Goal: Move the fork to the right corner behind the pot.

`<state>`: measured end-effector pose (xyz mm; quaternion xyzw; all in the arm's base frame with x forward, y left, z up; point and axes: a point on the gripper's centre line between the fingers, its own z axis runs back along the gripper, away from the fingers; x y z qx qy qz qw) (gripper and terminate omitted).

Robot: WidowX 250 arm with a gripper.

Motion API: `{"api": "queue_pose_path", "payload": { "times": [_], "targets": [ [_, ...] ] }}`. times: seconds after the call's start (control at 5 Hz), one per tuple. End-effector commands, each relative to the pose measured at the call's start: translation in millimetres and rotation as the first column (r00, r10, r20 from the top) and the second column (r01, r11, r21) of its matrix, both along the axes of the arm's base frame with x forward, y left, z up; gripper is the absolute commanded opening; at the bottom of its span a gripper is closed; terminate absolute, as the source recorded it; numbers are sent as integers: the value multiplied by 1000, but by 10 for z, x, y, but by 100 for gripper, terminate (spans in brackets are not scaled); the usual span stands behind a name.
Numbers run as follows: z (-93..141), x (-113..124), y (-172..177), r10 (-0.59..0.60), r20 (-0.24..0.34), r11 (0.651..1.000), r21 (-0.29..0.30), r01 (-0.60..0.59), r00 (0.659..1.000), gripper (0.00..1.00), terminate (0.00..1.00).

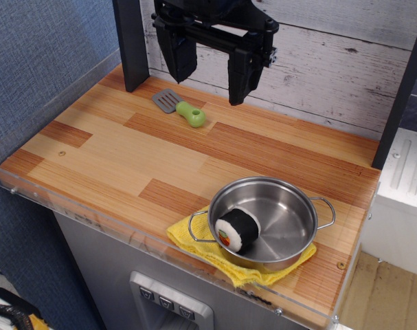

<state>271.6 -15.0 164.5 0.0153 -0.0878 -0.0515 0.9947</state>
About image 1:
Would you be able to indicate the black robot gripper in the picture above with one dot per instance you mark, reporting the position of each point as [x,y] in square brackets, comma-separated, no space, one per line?
[224,26]

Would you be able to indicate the black and yellow object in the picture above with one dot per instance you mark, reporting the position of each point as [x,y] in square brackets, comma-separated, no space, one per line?
[12,317]

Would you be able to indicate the dark grey post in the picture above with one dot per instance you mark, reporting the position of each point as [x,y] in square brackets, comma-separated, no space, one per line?
[398,108]
[130,33]

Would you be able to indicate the grey spatula with green handle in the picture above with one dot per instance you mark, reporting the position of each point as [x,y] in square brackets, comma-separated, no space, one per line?
[169,101]

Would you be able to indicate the silver dispenser button panel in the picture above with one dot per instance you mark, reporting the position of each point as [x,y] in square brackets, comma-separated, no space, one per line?
[162,307]

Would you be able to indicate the plush sushi roll toy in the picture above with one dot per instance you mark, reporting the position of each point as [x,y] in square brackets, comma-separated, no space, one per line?
[238,229]

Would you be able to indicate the yellow cloth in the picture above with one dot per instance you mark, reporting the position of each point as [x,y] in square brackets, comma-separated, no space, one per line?
[179,234]

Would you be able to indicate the grey toy fridge cabinet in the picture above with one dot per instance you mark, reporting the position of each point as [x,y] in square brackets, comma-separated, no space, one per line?
[106,265]

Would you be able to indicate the white ribbed plastic surface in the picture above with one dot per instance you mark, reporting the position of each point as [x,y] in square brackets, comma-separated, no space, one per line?
[398,180]

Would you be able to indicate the clear acrylic table guard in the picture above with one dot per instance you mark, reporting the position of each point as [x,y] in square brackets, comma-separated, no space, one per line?
[73,141]

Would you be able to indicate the stainless steel pot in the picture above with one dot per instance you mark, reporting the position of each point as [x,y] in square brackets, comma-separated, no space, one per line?
[288,220]

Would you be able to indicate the left dark grey post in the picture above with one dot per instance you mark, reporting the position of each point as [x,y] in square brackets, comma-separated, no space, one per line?
[130,33]

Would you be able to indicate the right dark grey post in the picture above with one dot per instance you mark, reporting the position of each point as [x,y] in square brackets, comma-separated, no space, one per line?
[398,108]

